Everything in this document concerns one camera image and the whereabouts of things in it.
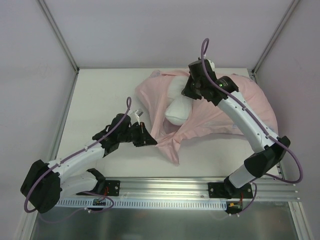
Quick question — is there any white pillow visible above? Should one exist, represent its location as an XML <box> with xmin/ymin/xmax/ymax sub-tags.
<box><xmin>164</xmin><ymin>75</ymin><xmax>193</xmax><ymax>126</ymax></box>

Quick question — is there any purple Elsa print pillowcase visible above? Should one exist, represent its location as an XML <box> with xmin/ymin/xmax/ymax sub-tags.
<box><xmin>135</xmin><ymin>70</ymin><xmax>278</xmax><ymax>164</ymax></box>

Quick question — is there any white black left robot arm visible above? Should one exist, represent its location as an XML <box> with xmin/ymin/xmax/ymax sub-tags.
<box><xmin>20</xmin><ymin>113</ymin><xmax>157</xmax><ymax>214</ymax></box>

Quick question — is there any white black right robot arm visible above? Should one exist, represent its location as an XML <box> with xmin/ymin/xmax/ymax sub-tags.
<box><xmin>181</xmin><ymin>59</ymin><xmax>291</xmax><ymax>199</ymax></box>

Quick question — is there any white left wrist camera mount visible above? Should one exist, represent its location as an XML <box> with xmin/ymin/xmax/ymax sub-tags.
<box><xmin>131</xmin><ymin>108</ymin><xmax>144</xmax><ymax>124</ymax></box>

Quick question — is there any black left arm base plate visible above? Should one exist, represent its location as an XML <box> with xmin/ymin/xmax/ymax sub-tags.
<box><xmin>76</xmin><ymin>179</ymin><xmax>121</xmax><ymax>197</ymax></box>

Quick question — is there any white slotted cable duct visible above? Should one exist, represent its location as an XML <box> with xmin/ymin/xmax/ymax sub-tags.
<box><xmin>56</xmin><ymin>197</ymin><xmax>227</xmax><ymax>211</ymax></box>

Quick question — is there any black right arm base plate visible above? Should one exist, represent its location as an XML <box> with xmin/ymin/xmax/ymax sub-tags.
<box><xmin>207</xmin><ymin>182</ymin><xmax>253</xmax><ymax>199</ymax></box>

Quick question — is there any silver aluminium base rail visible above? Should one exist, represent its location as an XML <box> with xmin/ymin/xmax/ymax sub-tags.
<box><xmin>59</xmin><ymin>176</ymin><xmax>300</xmax><ymax>201</ymax></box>

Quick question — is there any right aluminium corner post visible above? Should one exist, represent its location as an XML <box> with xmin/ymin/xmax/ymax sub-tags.
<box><xmin>251</xmin><ymin>0</ymin><xmax>301</xmax><ymax>77</ymax></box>

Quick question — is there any aluminium corner post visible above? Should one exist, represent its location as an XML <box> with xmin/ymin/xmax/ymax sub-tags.
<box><xmin>36</xmin><ymin>0</ymin><xmax>80</xmax><ymax>74</ymax></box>
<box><xmin>251</xmin><ymin>0</ymin><xmax>301</xmax><ymax>77</ymax></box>

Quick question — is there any left aluminium corner post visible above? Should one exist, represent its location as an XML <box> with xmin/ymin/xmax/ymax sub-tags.
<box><xmin>36</xmin><ymin>0</ymin><xmax>80</xmax><ymax>74</ymax></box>

